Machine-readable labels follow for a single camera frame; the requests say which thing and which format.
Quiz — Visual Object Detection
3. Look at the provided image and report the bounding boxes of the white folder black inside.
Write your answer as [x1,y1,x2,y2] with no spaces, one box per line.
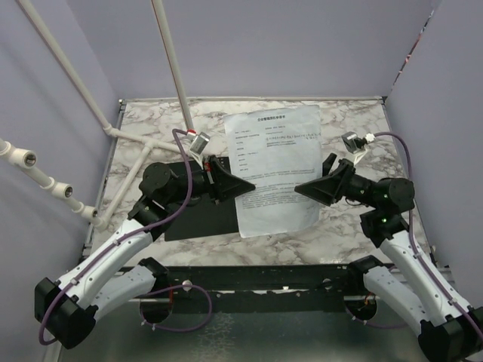
[164,156,242,242]

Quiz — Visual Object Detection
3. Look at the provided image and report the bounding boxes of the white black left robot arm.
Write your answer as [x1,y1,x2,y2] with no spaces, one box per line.
[34,155,256,349]

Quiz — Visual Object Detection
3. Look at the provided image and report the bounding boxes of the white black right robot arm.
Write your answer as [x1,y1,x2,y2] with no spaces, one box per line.
[294,154,482,361]

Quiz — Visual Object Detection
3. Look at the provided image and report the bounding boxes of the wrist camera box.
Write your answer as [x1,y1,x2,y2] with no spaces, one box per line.
[341,132,376,165]
[187,130,211,164]

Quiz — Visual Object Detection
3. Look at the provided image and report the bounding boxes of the aluminium rail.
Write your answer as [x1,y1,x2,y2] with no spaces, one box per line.
[41,263,460,362]

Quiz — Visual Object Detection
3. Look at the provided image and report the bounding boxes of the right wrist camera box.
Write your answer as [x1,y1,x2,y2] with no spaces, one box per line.
[341,132,376,165]

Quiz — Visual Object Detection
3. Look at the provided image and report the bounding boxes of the white pipe frame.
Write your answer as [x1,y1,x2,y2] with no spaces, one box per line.
[0,0,203,229]

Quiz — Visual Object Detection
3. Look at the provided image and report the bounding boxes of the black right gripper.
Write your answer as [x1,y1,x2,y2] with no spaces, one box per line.
[291,153,381,209]

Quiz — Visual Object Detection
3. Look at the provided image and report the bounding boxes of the white paper sheets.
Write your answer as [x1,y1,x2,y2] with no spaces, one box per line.
[223,105,322,238]

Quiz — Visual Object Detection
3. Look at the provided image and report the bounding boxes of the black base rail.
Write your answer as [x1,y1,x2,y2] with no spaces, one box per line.
[143,264,368,314]

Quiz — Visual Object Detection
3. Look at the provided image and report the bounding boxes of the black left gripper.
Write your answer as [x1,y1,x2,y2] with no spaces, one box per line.
[164,155,256,207]

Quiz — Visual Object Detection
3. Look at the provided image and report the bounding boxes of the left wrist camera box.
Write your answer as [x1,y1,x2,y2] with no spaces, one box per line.
[187,130,211,164]

